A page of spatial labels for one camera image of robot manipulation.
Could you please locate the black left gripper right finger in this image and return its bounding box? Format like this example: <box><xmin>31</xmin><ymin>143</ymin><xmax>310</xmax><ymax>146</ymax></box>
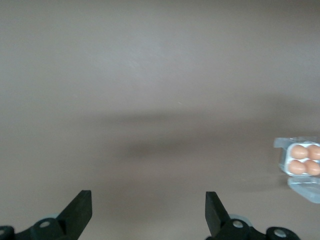
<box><xmin>205</xmin><ymin>191</ymin><xmax>267</xmax><ymax>240</ymax></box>

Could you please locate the clear plastic egg box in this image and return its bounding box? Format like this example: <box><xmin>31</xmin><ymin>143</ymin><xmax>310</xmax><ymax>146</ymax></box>
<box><xmin>273</xmin><ymin>136</ymin><xmax>320</xmax><ymax>204</ymax></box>

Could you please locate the brown egg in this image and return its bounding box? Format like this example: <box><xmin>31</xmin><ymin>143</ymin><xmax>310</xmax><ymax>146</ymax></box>
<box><xmin>305</xmin><ymin>159</ymin><xmax>320</xmax><ymax>176</ymax></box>
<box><xmin>291</xmin><ymin>145</ymin><xmax>307</xmax><ymax>160</ymax></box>
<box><xmin>306</xmin><ymin>144</ymin><xmax>320</xmax><ymax>160</ymax></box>
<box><xmin>288</xmin><ymin>159</ymin><xmax>306</xmax><ymax>175</ymax></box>

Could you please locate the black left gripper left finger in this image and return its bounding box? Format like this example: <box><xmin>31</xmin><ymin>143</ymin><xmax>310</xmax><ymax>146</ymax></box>
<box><xmin>14</xmin><ymin>189</ymin><xmax>94</xmax><ymax>240</ymax></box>

